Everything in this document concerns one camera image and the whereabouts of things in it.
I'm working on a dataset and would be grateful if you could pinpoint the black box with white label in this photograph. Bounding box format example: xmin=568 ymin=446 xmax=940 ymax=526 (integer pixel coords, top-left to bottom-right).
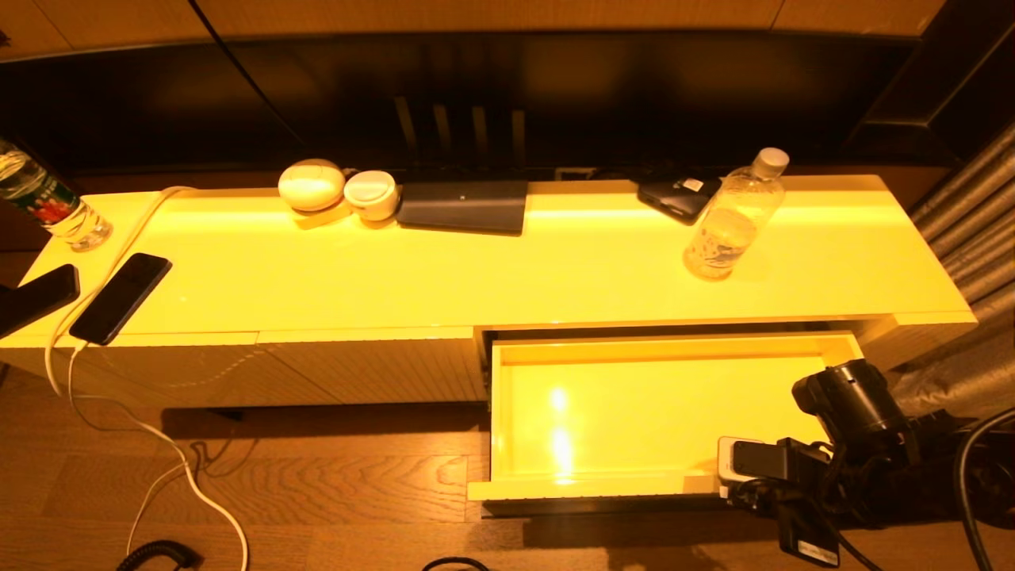
xmin=776 ymin=498 xmax=842 ymax=569

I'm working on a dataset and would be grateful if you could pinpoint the grey pleated curtain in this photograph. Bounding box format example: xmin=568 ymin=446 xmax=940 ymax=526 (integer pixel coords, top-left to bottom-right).
xmin=887 ymin=119 xmax=1015 ymax=421

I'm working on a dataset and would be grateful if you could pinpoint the water bottle with colourful label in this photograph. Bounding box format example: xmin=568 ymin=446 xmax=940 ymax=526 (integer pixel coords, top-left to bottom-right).
xmin=0 ymin=136 xmax=113 ymax=252

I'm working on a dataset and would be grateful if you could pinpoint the dark wooden wall cabinet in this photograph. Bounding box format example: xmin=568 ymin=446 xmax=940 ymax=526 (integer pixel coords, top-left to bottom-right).
xmin=837 ymin=0 xmax=1015 ymax=167

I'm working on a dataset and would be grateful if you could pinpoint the thick white power cable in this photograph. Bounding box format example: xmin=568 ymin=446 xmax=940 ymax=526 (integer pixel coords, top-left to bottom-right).
xmin=44 ymin=184 xmax=251 ymax=571

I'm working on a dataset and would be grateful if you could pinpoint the white oval device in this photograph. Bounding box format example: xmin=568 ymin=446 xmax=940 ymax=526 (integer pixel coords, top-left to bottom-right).
xmin=277 ymin=158 xmax=347 ymax=213

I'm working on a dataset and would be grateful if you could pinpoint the white low tv cabinet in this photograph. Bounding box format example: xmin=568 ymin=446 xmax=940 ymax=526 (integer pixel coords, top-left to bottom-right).
xmin=0 ymin=173 xmax=979 ymax=413

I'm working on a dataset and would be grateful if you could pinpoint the clear bottle with white cap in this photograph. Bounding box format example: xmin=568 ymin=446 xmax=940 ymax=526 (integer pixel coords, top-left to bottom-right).
xmin=683 ymin=148 xmax=791 ymax=282

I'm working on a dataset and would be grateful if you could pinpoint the black device with white sticker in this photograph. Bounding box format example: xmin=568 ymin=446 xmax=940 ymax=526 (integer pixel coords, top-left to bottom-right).
xmin=637 ymin=173 xmax=724 ymax=226

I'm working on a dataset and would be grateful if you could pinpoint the dark grey router with antennas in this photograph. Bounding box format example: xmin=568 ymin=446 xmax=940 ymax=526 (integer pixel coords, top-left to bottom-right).
xmin=394 ymin=95 xmax=530 ymax=236

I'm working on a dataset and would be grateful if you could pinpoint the thin black hanging cable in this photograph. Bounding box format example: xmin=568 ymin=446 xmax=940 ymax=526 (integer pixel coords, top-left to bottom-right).
xmin=187 ymin=0 xmax=310 ymax=151

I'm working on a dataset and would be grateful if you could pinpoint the cream white ribbed drawer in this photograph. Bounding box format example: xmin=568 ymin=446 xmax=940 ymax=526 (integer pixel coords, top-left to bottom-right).
xmin=466 ymin=321 xmax=865 ymax=518

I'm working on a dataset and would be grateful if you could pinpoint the black smartphone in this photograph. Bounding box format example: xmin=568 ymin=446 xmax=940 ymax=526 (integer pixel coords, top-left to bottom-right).
xmin=69 ymin=252 xmax=173 ymax=346
xmin=0 ymin=263 xmax=80 ymax=339

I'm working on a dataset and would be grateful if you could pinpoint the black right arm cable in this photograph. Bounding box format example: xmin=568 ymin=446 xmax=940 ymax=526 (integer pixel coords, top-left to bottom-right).
xmin=833 ymin=407 xmax=1015 ymax=571

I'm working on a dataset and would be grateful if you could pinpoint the thin white charging cable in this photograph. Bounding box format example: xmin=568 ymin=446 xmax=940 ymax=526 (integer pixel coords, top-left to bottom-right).
xmin=67 ymin=343 xmax=191 ymax=556

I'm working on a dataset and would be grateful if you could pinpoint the black television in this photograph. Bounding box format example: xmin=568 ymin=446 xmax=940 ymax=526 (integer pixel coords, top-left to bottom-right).
xmin=0 ymin=30 xmax=921 ymax=179

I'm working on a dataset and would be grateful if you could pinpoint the white round jar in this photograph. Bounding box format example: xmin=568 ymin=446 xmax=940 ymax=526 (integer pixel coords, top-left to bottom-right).
xmin=343 ymin=170 xmax=400 ymax=222

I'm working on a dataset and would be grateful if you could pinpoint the black coiled cable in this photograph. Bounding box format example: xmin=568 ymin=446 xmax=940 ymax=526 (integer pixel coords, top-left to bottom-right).
xmin=117 ymin=539 xmax=203 ymax=571

